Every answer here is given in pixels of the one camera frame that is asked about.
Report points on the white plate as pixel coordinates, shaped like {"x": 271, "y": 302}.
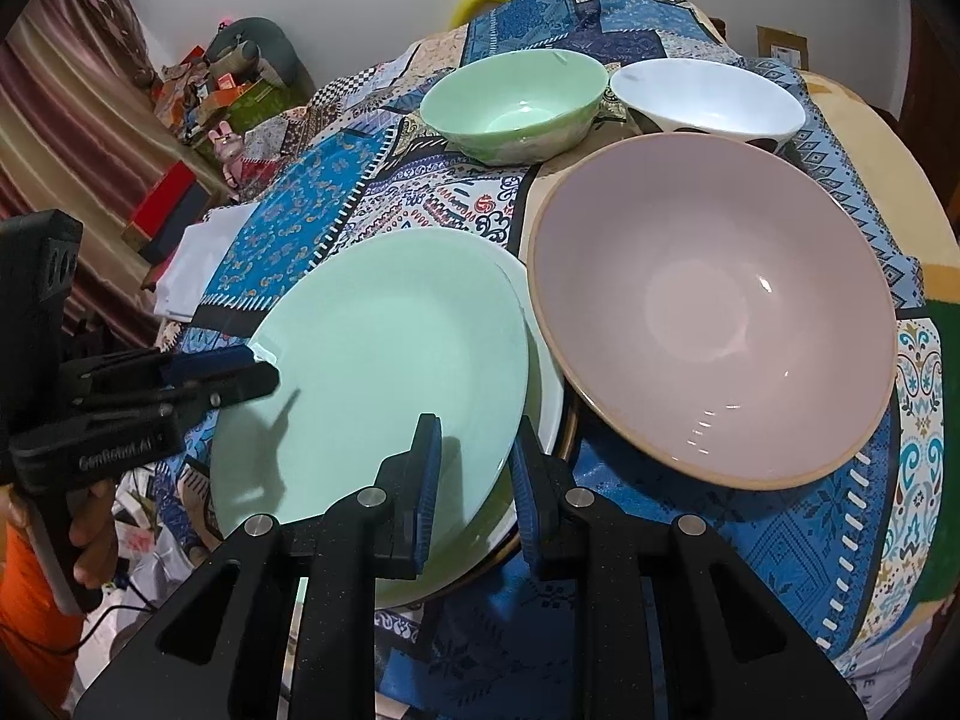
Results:
{"x": 546, "y": 390}

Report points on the person's left forearm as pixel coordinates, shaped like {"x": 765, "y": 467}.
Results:
{"x": 30, "y": 607}

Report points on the light green plate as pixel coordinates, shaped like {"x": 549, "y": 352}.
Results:
{"x": 360, "y": 360}

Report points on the white bowl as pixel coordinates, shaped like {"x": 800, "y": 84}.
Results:
{"x": 705, "y": 97}

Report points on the light green bowl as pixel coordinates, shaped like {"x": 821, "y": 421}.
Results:
{"x": 517, "y": 97}

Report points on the patchwork printed blanket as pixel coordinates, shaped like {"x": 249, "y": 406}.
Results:
{"x": 420, "y": 187}

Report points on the heap of white plastic bags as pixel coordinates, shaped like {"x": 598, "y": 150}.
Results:
{"x": 150, "y": 540}

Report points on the white cloth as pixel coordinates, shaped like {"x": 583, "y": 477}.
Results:
{"x": 202, "y": 262}

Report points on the cardboard box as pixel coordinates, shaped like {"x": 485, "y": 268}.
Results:
{"x": 784, "y": 45}

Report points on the striped brown curtain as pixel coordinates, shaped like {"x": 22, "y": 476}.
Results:
{"x": 60, "y": 105}

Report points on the dark grey box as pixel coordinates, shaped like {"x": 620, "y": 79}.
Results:
{"x": 184, "y": 232}

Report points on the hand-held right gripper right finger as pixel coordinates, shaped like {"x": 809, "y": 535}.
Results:
{"x": 525, "y": 499}

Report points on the person's left hand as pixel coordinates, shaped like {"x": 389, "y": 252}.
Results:
{"x": 97, "y": 532}

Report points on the red box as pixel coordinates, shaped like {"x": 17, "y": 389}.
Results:
{"x": 161, "y": 202}

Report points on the pink bowl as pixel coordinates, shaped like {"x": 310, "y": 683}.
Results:
{"x": 712, "y": 300}

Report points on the pile of colourful packages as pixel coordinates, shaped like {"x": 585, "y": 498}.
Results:
{"x": 195, "y": 82}

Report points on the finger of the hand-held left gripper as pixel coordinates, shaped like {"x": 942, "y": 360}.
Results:
{"x": 225, "y": 390}
{"x": 202, "y": 361}

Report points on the yellow foam noodle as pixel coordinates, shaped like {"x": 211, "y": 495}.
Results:
{"x": 469, "y": 0}

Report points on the grey green plush toy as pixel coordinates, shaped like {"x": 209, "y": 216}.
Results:
{"x": 277, "y": 45}

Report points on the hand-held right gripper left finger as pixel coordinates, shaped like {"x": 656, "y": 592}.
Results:
{"x": 429, "y": 495}

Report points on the pink bunny toy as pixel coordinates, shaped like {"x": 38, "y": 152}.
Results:
{"x": 225, "y": 146}

